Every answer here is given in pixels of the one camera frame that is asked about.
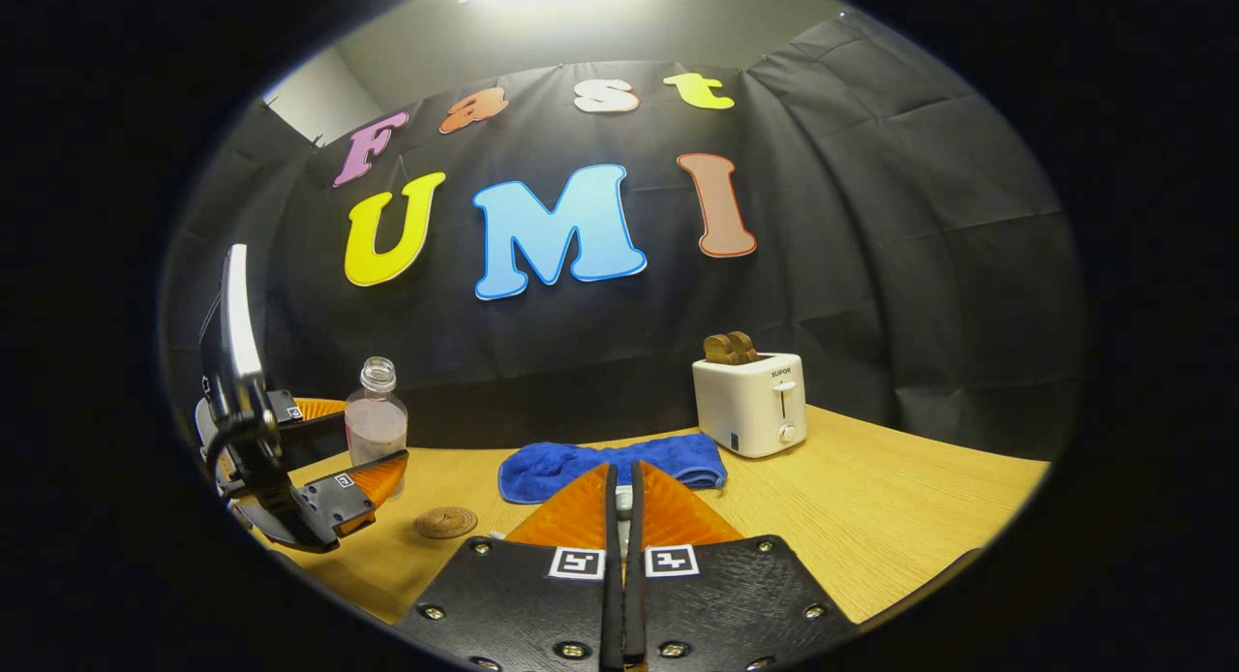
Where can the brown toast slice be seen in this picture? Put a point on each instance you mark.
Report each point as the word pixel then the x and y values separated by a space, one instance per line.
pixel 745 346
pixel 718 350

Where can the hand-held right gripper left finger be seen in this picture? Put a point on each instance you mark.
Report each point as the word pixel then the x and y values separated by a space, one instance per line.
pixel 523 604

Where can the round brown coaster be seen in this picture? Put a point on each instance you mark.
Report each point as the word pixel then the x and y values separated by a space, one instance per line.
pixel 445 523

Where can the blue towel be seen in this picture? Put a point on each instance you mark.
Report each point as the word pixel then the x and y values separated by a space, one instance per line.
pixel 552 469

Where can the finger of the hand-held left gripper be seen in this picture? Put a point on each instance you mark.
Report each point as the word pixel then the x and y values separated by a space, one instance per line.
pixel 315 420
pixel 339 498

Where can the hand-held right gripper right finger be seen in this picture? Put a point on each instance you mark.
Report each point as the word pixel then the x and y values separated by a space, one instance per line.
pixel 726 604

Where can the white toaster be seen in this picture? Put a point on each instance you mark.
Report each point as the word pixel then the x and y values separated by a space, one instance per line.
pixel 745 411

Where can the clear plastic water bottle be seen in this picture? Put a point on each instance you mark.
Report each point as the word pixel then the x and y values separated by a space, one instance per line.
pixel 376 425

